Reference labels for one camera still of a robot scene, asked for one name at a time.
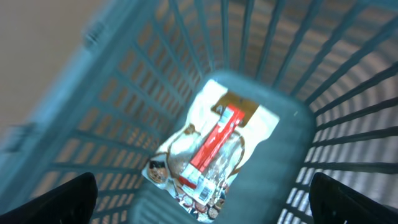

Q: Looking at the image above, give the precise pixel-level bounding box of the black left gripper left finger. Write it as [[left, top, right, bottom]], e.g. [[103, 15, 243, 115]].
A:
[[1, 172, 98, 224]]

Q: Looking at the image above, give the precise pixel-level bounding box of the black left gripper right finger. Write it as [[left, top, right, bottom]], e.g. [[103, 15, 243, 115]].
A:
[[308, 172, 397, 224]]

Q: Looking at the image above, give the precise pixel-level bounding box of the beige snack pouch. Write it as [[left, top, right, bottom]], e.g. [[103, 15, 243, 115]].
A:
[[142, 79, 280, 223]]

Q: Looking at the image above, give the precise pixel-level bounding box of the red candy bar wrapper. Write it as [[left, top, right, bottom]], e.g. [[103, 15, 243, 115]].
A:
[[178, 104, 245, 190]]

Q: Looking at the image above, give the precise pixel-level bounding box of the grey plastic mesh basket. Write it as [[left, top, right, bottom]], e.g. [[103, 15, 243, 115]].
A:
[[1, 1, 397, 223]]

